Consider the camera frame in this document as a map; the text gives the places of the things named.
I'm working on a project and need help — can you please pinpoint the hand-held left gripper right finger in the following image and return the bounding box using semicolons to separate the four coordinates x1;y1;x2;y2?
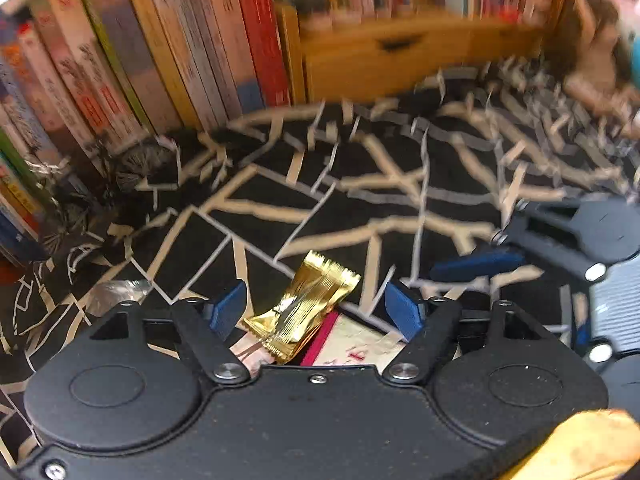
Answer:
383;280;552;387

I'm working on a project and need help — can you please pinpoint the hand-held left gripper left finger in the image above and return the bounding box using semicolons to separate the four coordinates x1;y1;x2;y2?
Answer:
87;280;252;387

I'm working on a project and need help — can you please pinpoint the gold wrapper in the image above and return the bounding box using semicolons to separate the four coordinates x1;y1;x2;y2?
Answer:
243;250;362;366

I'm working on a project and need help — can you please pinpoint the pink wrapper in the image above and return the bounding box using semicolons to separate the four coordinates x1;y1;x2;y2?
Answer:
229;334;277;367

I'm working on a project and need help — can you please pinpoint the white card with red edge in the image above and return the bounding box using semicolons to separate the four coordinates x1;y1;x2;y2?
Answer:
299;311;407;368

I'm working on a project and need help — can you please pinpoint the yellow cloth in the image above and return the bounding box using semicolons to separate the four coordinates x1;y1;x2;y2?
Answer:
500;409;640;480

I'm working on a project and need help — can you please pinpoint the silver wrapper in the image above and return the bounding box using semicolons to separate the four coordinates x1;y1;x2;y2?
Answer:
89;280;153;311

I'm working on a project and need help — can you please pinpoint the black white patterned blanket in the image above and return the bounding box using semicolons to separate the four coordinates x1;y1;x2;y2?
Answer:
0;57;640;461

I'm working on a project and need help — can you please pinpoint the wooden shelf with drawer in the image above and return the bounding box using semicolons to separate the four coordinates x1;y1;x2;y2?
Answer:
275;2;556;105

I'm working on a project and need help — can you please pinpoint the brown haired doll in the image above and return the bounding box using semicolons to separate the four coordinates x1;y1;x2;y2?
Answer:
562;0;640;128

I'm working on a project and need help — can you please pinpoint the long row of upright books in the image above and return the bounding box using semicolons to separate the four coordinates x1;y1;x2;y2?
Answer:
0;0;296;266

